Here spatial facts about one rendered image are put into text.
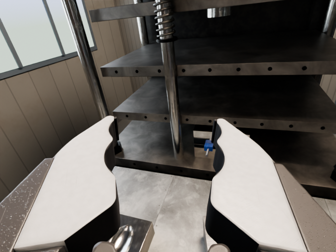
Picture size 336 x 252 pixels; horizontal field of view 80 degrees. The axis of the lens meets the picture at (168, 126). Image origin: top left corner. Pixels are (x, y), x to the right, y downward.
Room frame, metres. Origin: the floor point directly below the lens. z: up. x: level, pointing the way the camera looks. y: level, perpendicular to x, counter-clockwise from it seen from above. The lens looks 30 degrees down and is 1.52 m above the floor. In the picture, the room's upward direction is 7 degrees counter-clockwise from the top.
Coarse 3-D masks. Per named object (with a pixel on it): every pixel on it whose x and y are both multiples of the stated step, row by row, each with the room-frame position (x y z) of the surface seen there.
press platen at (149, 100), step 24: (144, 96) 1.21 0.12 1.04; (192, 96) 1.11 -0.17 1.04; (216, 96) 1.07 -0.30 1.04; (240, 96) 1.02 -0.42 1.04; (264, 96) 0.99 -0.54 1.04; (288, 96) 0.95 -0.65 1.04; (312, 96) 0.91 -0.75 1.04; (144, 120) 0.98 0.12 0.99; (168, 120) 0.93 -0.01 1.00; (192, 120) 0.88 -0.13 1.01; (240, 120) 0.79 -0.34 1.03; (264, 120) 0.76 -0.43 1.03; (288, 120) 0.72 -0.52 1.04; (312, 120) 0.70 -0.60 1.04
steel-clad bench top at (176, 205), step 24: (120, 168) 0.83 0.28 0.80; (120, 192) 0.67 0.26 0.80; (144, 192) 0.65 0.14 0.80; (168, 192) 0.63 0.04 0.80; (192, 192) 0.61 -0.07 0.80; (144, 216) 0.52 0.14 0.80; (168, 216) 0.51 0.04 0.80; (192, 216) 0.50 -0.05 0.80; (168, 240) 0.42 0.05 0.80; (192, 240) 0.40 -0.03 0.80
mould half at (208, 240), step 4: (204, 216) 0.41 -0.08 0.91; (204, 220) 0.40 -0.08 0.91; (204, 224) 0.39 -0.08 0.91; (204, 228) 0.37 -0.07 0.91; (204, 232) 0.37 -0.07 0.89; (204, 236) 0.38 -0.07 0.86; (208, 236) 0.35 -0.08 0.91; (204, 240) 0.38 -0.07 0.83; (208, 240) 0.34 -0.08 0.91; (212, 240) 0.33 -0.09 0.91; (208, 244) 0.32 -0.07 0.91; (208, 248) 0.31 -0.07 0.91
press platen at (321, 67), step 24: (144, 48) 1.43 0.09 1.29; (192, 48) 1.22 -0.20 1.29; (216, 48) 1.13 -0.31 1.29; (240, 48) 1.06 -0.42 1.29; (264, 48) 0.99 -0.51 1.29; (288, 48) 0.93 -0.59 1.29; (312, 48) 0.88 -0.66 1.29; (120, 72) 1.01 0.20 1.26; (144, 72) 0.96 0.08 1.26; (192, 72) 0.87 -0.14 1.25; (216, 72) 0.83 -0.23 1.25; (240, 72) 0.80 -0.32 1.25; (264, 72) 0.76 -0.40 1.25; (288, 72) 0.73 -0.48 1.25; (312, 72) 0.70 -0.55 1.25
